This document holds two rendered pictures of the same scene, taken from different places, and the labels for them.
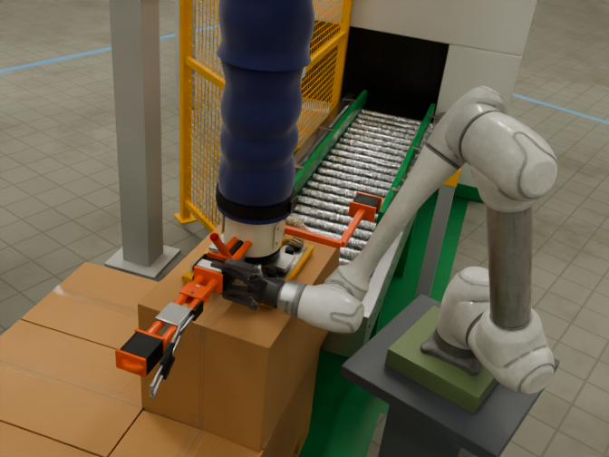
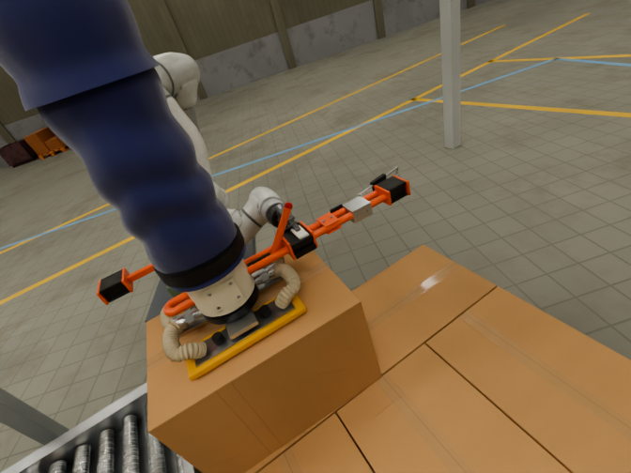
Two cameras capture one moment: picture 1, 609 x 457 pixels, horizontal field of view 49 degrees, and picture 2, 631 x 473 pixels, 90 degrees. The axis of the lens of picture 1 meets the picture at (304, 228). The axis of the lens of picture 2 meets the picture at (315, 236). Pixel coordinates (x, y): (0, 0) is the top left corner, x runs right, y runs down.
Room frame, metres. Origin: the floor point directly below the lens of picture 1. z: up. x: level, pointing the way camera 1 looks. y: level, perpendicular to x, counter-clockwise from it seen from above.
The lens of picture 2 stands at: (1.82, 0.89, 1.60)
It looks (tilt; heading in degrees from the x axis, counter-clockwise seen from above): 35 degrees down; 236
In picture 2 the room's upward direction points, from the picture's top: 19 degrees counter-clockwise
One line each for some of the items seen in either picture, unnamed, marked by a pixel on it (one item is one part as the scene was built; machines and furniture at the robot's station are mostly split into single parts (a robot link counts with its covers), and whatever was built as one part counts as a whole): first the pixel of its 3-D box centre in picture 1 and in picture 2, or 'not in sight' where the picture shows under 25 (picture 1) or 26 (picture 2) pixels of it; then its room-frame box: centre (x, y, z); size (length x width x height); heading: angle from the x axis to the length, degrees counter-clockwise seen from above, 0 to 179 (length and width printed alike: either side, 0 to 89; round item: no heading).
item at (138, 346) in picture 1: (140, 352); (392, 190); (1.10, 0.33, 1.08); 0.08 x 0.07 x 0.05; 163
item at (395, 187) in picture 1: (417, 156); not in sight; (3.43, -0.58, 0.60); 1.60 x 0.11 x 0.09; 165
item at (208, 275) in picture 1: (215, 272); (298, 239); (1.44, 0.22, 1.08); 0.10 x 0.08 x 0.06; 73
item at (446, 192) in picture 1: (429, 268); (50, 433); (2.45, -0.56, 0.50); 0.07 x 0.07 x 1.00; 75
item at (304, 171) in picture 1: (325, 136); not in sight; (3.57, -0.07, 0.60); 1.60 x 0.11 x 0.09; 165
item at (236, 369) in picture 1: (246, 320); (267, 350); (1.67, 0.15, 0.74); 0.60 x 0.40 x 0.40; 162
